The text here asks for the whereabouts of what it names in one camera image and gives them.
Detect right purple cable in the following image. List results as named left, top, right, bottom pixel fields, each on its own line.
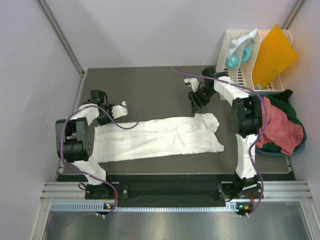
left=171, top=66, right=270, bottom=218

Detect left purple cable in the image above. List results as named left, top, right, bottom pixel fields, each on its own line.
left=59, top=102, right=141, bottom=220

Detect green t shirt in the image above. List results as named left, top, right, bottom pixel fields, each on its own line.
left=254, top=89, right=307, bottom=152

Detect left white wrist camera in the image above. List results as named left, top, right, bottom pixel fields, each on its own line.
left=111, top=101, right=129, bottom=119

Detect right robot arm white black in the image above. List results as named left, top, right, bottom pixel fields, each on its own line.
left=184, top=67, right=263, bottom=202

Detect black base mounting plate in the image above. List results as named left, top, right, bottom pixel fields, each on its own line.
left=84, top=173, right=263, bottom=201

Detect aluminium frame rail front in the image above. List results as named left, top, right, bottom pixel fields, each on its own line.
left=40, top=181, right=313, bottom=202

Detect teal white headphones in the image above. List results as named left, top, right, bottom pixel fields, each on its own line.
left=225, top=28, right=258, bottom=69

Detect pink t shirt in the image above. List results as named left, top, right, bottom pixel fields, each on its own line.
left=256, top=96, right=305, bottom=156

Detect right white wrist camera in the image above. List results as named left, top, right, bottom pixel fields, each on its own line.
left=184, top=78, right=199, bottom=92

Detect grey slotted cable duct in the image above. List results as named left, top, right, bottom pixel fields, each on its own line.
left=50, top=201, right=250, bottom=213

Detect orange plastic folder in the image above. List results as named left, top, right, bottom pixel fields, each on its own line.
left=252, top=24, right=298, bottom=88

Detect white plastic file organizer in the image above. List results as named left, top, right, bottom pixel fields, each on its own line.
left=216, top=29, right=285, bottom=95

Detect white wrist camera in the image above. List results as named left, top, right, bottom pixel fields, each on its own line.
left=111, top=101, right=129, bottom=119
left=184, top=78, right=199, bottom=92

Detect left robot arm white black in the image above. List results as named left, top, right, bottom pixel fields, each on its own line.
left=55, top=90, right=119, bottom=200

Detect white printed t shirt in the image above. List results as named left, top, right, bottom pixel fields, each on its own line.
left=91, top=113, right=224, bottom=163

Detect purple cable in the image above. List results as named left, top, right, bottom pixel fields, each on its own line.
left=171, top=66, right=270, bottom=218
left=59, top=102, right=141, bottom=220

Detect aluminium corner post right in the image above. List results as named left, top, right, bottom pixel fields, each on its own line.
left=281, top=0, right=306, bottom=30

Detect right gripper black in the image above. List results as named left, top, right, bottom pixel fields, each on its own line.
left=188, top=86, right=217, bottom=114

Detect aluminium corner post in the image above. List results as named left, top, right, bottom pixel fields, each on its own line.
left=281, top=0, right=306, bottom=30
left=34, top=0, right=87, bottom=76

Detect aluminium corner post left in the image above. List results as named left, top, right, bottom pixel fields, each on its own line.
left=34, top=0, right=87, bottom=76

